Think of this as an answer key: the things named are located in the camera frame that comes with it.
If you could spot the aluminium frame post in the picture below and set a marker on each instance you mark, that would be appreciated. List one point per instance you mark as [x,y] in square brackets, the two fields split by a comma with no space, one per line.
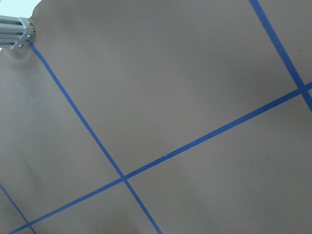
[15,32]

